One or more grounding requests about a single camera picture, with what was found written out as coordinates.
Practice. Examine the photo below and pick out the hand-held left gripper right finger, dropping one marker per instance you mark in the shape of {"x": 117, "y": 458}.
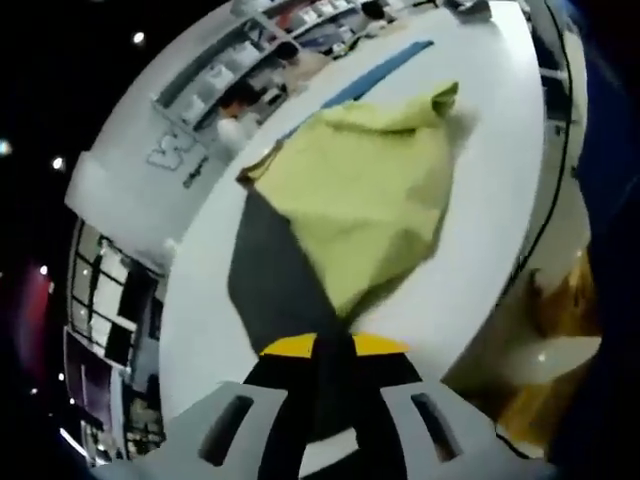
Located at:
{"x": 390, "y": 370}

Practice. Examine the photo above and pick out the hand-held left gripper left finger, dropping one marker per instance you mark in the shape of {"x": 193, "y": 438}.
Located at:
{"x": 280, "y": 370}

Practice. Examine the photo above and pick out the yellow garment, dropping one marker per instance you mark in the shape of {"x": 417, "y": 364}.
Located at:
{"x": 360, "y": 200}

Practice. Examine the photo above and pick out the blue tape template strip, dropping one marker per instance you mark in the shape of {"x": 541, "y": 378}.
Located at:
{"x": 380, "y": 70}

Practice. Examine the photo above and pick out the row of white storage bins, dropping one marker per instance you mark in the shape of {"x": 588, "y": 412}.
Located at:
{"x": 220, "y": 75}

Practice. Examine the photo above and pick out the person's blue shirt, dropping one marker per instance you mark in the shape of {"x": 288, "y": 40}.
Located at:
{"x": 612, "y": 150}

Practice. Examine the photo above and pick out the grey metal shelving unit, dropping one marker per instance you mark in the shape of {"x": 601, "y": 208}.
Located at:
{"x": 235, "y": 60}

